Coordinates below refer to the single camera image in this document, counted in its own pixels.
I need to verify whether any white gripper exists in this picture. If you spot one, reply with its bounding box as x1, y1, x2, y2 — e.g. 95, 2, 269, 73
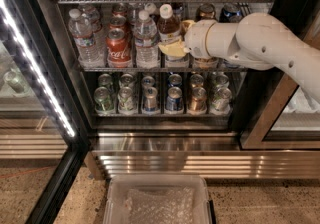
158, 20, 216, 59

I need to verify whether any brown tea bottle white label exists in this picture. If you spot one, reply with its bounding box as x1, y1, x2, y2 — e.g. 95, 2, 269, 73
157, 4, 181, 46

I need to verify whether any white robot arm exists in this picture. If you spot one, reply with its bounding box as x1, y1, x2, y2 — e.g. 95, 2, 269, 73
159, 13, 320, 101

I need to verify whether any front centre water bottle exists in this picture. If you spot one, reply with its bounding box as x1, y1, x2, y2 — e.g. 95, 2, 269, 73
134, 10, 160, 69

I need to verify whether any water bottle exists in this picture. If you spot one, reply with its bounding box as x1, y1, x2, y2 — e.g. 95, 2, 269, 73
68, 9, 102, 68
134, 10, 160, 69
136, 3, 160, 23
78, 3, 106, 57

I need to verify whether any rear centre water bottle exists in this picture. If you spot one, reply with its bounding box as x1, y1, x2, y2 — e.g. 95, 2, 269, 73
136, 3, 160, 23

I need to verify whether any rear left water bottle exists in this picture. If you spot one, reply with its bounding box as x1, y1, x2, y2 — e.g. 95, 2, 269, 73
78, 3, 106, 57

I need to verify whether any front left water bottle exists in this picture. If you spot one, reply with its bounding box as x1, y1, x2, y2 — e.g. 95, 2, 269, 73
68, 9, 102, 68

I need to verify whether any steel fridge base grille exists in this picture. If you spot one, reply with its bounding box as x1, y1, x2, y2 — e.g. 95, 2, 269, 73
85, 132, 320, 180

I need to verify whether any right glass fridge door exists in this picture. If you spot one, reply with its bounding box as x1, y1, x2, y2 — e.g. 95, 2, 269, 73
240, 74, 320, 150

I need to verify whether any rear bronze soda can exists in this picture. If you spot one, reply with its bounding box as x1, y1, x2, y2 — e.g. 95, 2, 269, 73
196, 3, 216, 21

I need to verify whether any bronze soda can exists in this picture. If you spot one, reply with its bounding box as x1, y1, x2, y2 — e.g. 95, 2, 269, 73
196, 3, 216, 21
193, 57, 218, 69

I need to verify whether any front bronze soda can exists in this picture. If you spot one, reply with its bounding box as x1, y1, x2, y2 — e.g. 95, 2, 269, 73
193, 57, 218, 69

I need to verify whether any rear blue pepsi can bottom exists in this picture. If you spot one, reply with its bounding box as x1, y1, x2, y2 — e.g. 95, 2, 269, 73
168, 74, 183, 88

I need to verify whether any blue pepsi can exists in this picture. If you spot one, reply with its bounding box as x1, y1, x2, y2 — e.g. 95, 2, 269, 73
228, 15, 243, 23
219, 3, 243, 23
166, 87, 183, 112
168, 74, 183, 88
223, 59, 241, 69

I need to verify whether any rear bronze can bottom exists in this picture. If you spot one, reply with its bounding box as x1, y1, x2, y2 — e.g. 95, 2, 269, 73
189, 74, 204, 89

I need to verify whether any middle blue pepsi can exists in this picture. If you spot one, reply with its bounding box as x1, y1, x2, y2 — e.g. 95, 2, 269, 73
228, 15, 243, 23

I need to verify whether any rear silver green can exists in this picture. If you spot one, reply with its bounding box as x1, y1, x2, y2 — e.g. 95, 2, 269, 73
211, 73, 229, 90

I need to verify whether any silver green can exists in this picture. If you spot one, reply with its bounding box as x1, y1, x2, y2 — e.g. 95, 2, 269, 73
211, 73, 229, 90
210, 87, 232, 115

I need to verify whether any rear silver blue can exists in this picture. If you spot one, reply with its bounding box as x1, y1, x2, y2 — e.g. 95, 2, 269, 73
141, 76, 155, 89

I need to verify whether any silver blue can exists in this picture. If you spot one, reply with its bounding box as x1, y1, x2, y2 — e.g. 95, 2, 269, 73
142, 87, 158, 113
141, 76, 155, 89

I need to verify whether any front red coca-cola can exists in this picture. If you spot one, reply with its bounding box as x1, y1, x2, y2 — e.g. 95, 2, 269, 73
106, 28, 131, 68

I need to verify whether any red coca-cola can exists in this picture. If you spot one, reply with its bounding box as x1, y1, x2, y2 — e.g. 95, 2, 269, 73
109, 16, 130, 34
106, 28, 131, 68
112, 3, 128, 18

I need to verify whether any front silver blue can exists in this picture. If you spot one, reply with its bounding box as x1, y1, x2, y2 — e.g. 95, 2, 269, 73
142, 87, 158, 113

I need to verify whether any rear red coca-cola can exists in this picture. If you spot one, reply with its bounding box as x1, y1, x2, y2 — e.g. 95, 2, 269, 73
112, 3, 128, 18

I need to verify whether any front blue pepsi can bottom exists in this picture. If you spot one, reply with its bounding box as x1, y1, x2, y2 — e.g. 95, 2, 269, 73
166, 87, 183, 112

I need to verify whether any middle red coca-cola can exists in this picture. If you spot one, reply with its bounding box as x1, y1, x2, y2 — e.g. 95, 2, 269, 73
109, 16, 130, 34

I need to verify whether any front bronze can bottom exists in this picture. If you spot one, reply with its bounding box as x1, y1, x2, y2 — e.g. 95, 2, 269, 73
188, 87, 207, 114

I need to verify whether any rear green white can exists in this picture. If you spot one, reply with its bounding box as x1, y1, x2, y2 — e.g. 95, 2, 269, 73
119, 74, 135, 89

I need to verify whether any green white can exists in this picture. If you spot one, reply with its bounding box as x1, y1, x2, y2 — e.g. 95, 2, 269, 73
118, 87, 136, 115
119, 74, 135, 89

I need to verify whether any front silver green can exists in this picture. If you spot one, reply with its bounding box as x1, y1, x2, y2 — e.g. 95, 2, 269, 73
210, 87, 232, 115

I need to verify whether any front green white can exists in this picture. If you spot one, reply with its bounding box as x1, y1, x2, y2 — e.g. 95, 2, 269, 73
118, 87, 136, 115

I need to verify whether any rear green soda can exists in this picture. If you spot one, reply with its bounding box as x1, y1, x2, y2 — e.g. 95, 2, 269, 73
98, 74, 114, 93

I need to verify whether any green soda can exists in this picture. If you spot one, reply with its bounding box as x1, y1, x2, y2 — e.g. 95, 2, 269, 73
94, 87, 114, 115
98, 74, 114, 93

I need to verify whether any front green soda can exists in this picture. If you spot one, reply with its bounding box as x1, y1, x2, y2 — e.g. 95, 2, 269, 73
94, 87, 114, 115

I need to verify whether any middle wire shelf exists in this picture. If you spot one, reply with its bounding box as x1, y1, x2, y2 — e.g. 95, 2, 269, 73
78, 66, 249, 73

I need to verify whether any bottom wire shelf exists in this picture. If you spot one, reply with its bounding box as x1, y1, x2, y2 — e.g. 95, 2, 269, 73
92, 111, 230, 118

